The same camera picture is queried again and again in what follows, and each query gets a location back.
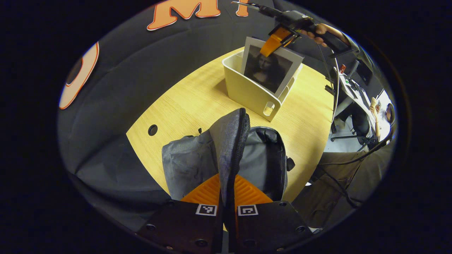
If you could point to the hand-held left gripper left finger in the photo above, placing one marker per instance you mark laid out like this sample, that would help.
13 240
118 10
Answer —
183 225

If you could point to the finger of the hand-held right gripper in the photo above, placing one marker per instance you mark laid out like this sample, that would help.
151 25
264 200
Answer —
292 39
273 40

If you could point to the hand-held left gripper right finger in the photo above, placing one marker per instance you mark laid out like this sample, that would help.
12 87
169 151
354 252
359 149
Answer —
268 225

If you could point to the portrait cover book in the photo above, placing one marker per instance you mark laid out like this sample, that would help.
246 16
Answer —
268 68

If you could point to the white plastic bookshelf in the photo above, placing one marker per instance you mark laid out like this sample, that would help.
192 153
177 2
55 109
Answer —
243 91

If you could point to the grey schoolbag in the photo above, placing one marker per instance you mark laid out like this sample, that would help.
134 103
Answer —
190 162

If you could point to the person's trousers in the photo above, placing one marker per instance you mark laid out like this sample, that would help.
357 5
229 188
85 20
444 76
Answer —
328 204

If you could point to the black monitor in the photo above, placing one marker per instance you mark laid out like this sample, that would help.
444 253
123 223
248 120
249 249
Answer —
363 72

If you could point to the background white desk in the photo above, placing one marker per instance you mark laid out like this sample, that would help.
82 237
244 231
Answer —
353 93

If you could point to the black office chair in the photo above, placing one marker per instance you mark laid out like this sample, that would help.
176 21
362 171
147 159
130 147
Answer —
358 120

